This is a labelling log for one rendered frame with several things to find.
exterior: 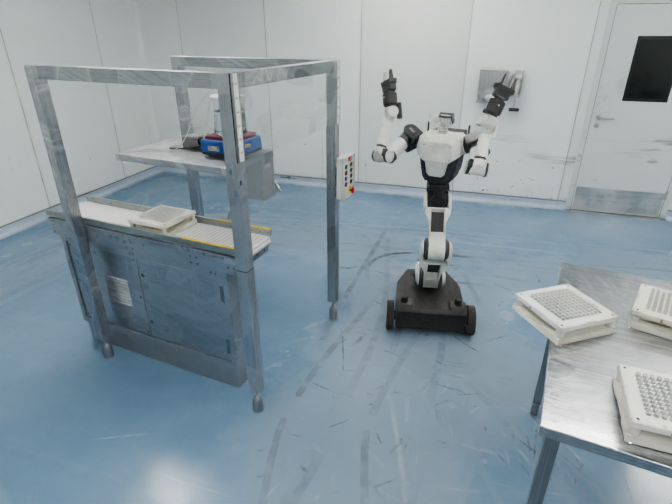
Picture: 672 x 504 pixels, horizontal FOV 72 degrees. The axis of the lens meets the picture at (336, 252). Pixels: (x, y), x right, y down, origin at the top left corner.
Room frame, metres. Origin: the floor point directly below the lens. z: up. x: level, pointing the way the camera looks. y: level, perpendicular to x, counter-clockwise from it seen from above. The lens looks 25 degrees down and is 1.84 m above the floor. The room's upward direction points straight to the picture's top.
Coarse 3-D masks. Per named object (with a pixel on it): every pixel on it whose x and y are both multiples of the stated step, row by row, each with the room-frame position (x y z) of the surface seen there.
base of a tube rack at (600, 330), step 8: (520, 312) 1.46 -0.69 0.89; (528, 312) 1.44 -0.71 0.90; (528, 320) 1.41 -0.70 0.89; (536, 320) 1.39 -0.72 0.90; (536, 328) 1.37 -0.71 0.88; (544, 328) 1.34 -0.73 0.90; (552, 328) 1.34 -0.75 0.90; (584, 328) 1.34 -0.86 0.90; (592, 328) 1.34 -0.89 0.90; (600, 328) 1.34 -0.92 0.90; (608, 328) 1.34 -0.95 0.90; (552, 336) 1.30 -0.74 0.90; (568, 336) 1.29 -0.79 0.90; (576, 336) 1.29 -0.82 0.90; (584, 336) 1.30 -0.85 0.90; (592, 336) 1.31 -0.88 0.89
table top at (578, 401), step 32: (576, 288) 1.66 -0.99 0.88; (608, 288) 1.66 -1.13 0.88; (576, 352) 1.24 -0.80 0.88; (608, 352) 1.24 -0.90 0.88; (640, 352) 1.24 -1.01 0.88; (544, 384) 1.11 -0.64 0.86; (576, 384) 1.09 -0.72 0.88; (608, 384) 1.09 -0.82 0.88; (544, 416) 0.96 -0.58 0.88; (576, 416) 0.96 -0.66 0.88; (608, 416) 0.96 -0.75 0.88; (608, 448) 0.85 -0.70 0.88; (640, 448) 0.85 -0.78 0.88
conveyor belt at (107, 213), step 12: (84, 204) 2.67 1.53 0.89; (96, 204) 2.67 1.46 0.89; (48, 216) 2.50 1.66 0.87; (84, 216) 2.46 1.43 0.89; (96, 216) 2.46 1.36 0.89; (108, 216) 2.46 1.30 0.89; (120, 216) 2.46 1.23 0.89; (132, 216) 2.46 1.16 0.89; (108, 228) 2.30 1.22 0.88; (192, 228) 2.29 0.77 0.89; (204, 228) 2.29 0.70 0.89; (216, 228) 2.29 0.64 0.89; (228, 228) 2.29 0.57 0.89; (204, 240) 2.13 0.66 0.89; (216, 240) 2.13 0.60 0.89; (228, 240) 2.13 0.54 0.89; (252, 240) 2.13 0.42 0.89; (264, 240) 2.14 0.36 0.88
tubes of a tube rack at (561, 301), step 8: (544, 296) 1.46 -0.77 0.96; (552, 296) 1.47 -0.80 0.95; (560, 296) 1.46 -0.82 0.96; (568, 296) 1.46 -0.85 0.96; (552, 304) 1.42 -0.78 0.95; (560, 304) 1.41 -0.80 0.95; (568, 304) 1.41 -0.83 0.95; (576, 304) 1.41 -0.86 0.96; (584, 304) 1.41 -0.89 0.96; (560, 312) 1.36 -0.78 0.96; (568, 312) 1.36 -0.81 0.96; (576, 312) 1.36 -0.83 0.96
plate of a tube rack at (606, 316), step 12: (552, 288) 1.54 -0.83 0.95; (528, 300) 1.45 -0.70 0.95; (588, 300) 1.45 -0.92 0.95; (540, 312) 1.37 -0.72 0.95; (552, 312) 1.37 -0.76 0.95; (612, 312) 1.37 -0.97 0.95; (552, 324) 1.31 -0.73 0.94; (564, 324) 1.30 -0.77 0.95; (576, 324) 1.30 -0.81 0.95; (588, 324) 1.30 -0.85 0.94; (600, 324) 1.32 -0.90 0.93
